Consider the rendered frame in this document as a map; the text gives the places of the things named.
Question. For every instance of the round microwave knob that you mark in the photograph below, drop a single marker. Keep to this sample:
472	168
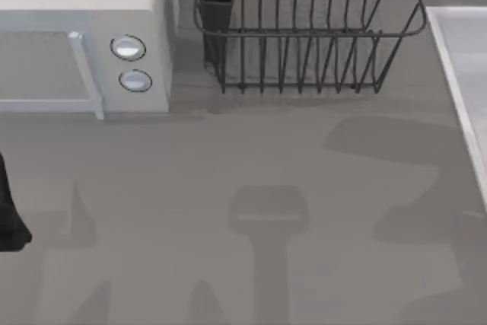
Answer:
128	47
135	80

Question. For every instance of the microwave oven door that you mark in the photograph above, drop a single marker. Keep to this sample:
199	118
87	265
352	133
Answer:
42	70

